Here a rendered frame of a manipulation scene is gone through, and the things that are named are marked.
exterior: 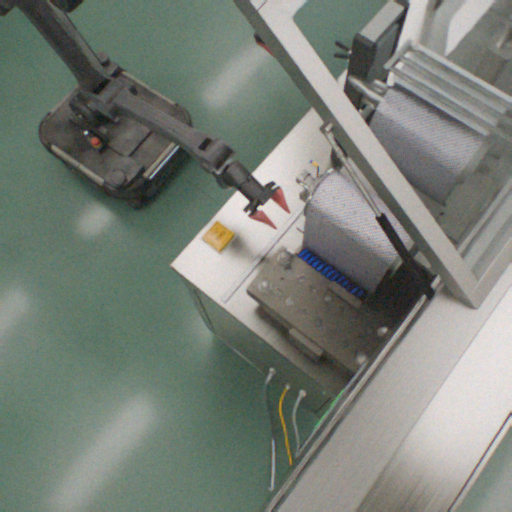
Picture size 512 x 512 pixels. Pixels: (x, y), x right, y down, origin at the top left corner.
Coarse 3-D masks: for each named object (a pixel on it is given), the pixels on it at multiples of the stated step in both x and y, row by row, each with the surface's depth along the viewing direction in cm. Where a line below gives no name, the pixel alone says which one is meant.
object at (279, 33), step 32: (256, 0) 60; (288, 32) 63; (288, 64) 65; (320, 64) 65; (320, 96) 65; (320, 128) 69; (352, 128) 68; (352, 160) 72; (384, 160) 71; (384, 192) 73; (384, 224) 77; (416, 224) 74; (448, 256) 78; (480, 288) 81
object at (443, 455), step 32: (480, 352) 101; (352, 384) 118; (448, 384) 100; (480, 384) 100; (448, 416) 98; (480, 416) 98; (416, 448) 96; (448, 448) 96; (480, 448) 96; (288, 480) 95; (384, 480) 95; (416, 480) 94; (448, 480) 94
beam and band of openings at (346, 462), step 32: (448, 288) 84; (416, 320) 82; (448, 320) 82; (480, 320) 82; (384, 352) 101; (416, 352) 80; (448, 352) 80; (384, 384) 79; (416, 384) 79; (352, 416) 78; (384, 416) 78; (416, 416) 77; (320, 448) 80; (352, 448) 76; (384, 448) 76; (320, 480) 75; (352, 480) 75
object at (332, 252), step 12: (312, 228) 139; (312, 240) 146; (324, 240) 140; (324, 252) 147; (336, 252) 141; (348, 252) 136; (336, 264) 148; (348, 264) 142; (360, 264) 137; (348, 276) 149; (360, 276) 143; (372, 276) 138; (372, 288) 144
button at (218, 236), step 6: (216, 222) 168; (210, 228) 168; (216, 228) 167; (222, 228) 167; (204, 234) 167; (210, 234) 167; (216, 234) 167; (222, 234) 167; (228, 234) 167; (234, 234) 168; (210, 240) 166; (216, 240) 166; (222, 240) 166; (228, 240) 166; (216, 246) 165; (222, 246) 166
